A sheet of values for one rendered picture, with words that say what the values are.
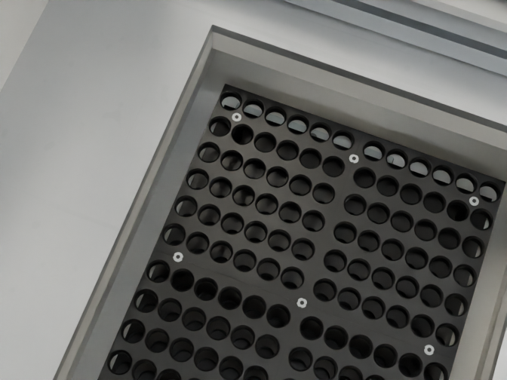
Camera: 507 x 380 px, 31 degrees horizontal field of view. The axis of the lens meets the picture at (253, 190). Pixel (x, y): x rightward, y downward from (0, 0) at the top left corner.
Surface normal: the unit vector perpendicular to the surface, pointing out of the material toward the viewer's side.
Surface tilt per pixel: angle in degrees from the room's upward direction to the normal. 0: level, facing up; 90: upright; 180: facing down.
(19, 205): 0
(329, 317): 0
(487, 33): 90
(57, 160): 0
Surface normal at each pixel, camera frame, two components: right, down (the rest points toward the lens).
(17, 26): 0.94, 0.34
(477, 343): 0.04, -0.36
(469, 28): -0.35, 0.87
